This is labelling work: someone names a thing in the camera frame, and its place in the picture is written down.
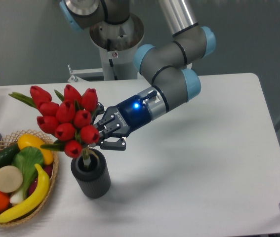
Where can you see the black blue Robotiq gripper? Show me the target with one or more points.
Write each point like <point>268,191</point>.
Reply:
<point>119,121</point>

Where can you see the red tulip bouquet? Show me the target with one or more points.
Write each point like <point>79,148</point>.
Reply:
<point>70,122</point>

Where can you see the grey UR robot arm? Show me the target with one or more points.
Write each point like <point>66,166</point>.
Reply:
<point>172,83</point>

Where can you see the dark grey ribbed vase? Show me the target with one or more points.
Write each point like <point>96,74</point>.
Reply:
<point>95,182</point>

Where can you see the purple red vegetable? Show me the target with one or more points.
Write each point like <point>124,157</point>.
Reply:
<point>48,169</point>

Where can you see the yellow banana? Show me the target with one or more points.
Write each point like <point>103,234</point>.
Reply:
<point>30,203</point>

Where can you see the green bok choy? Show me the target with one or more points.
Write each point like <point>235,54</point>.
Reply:
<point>25,161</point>

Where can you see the woven wicker basket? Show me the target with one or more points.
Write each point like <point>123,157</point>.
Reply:
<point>9,140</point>

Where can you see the green cucumber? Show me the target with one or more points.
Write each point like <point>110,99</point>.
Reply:
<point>7,155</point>

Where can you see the beige round slice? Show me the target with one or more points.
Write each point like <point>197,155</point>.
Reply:
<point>11,179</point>

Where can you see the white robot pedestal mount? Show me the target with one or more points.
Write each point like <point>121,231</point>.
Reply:
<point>117,45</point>

